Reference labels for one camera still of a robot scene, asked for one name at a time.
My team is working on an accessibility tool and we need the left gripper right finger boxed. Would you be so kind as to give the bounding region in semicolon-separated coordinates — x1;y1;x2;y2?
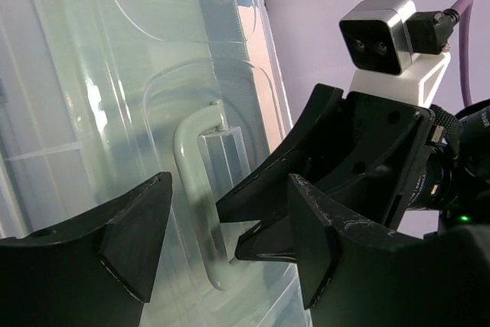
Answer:
287;175;489;326

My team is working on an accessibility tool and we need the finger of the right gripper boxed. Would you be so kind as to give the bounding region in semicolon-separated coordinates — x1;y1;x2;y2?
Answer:
234;219;296;262
216;83;343;223

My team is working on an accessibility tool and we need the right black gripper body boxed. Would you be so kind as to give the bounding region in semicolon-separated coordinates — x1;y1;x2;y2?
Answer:
306;91;435;227

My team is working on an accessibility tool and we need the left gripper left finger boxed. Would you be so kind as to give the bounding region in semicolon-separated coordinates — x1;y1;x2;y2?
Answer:
1;172;172;326

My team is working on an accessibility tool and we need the green plastic toolbox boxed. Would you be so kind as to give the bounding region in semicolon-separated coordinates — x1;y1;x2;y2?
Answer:
1;0;311;326

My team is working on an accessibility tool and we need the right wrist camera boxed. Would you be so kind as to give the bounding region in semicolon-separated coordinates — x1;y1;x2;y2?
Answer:
339;0;416;75

